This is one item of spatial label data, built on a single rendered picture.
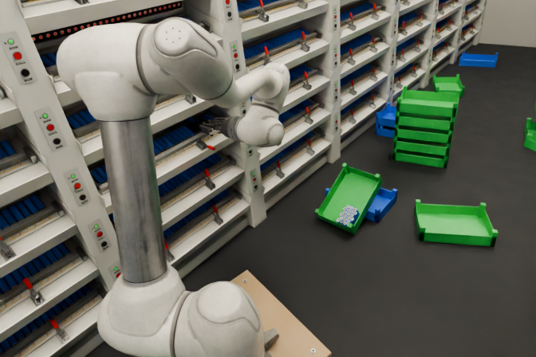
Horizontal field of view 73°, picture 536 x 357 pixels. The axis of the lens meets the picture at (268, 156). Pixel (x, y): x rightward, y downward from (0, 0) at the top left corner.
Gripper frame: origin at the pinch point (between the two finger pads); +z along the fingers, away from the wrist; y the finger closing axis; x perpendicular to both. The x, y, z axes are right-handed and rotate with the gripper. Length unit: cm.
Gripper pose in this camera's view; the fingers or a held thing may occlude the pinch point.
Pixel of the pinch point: (202, 123)
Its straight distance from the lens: 148.2
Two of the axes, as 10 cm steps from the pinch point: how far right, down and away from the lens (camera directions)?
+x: 2.2, 8.9, 4.0
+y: -6.8, 4.4, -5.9
